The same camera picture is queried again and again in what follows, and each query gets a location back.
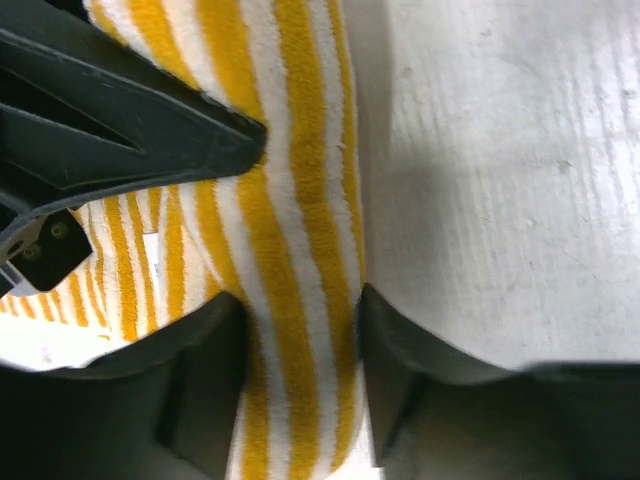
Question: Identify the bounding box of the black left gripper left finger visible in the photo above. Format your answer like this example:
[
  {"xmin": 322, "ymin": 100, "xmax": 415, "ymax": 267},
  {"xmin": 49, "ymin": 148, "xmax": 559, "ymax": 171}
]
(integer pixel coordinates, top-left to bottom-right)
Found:
[{"xmin": 1, "ymin": 293, "xmax": 248, "ymax": 479}]

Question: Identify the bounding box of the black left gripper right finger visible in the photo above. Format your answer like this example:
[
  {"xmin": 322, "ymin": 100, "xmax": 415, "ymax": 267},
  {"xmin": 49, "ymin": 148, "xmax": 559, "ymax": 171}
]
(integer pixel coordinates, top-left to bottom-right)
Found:
[{"xmin": 357, "ymin": 286, "xmax": 639, "ymax": 479}]

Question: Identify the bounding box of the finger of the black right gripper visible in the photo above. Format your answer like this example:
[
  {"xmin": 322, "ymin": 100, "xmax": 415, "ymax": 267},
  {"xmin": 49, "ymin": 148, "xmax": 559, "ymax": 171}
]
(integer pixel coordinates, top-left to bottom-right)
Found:
[{"xmin": 1, "ymin": 1, "xmax": 267, "ymax": 295}]

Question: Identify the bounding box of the yellow white striped towel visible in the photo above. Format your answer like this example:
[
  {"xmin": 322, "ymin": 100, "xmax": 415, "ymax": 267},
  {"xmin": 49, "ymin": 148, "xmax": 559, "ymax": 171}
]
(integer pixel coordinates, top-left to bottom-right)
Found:
[{"xmin": 1, "ymin": 1, "xmax": 365, "ymax": 479}]

